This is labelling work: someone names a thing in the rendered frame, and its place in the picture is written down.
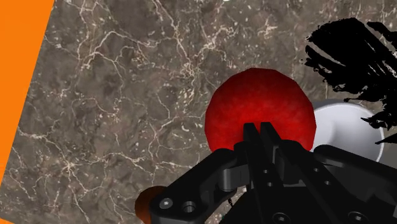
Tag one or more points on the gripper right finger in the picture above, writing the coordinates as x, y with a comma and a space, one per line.
341, 176

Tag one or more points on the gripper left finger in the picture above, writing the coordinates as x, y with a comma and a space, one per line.
198, 189

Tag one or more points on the white bowl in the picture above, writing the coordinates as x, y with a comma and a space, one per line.
341, 127

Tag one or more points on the brown round object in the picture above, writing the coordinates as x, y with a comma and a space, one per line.
143, 204

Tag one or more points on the red ball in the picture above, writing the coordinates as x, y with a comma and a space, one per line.
260, 96

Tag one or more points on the black ragged object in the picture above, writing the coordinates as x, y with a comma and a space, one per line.
347, 46

